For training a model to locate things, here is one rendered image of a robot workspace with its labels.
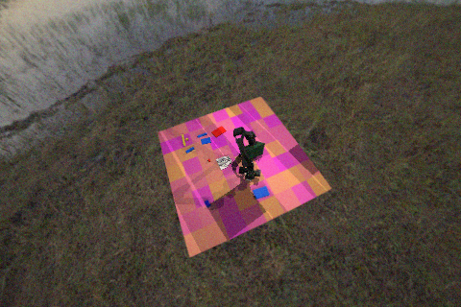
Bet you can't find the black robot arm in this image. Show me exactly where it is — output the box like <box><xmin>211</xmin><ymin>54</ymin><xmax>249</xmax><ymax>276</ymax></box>
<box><xmin>233</xmin><ymin>127</ymin><xmax>257</xmax><ymax>180</ymax></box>

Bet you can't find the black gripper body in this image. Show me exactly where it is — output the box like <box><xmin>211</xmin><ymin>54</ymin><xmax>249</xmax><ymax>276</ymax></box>
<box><xmin>238</xmin><ymin>167</ymin><xmax>261</xmax><ymax>177</ymax></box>

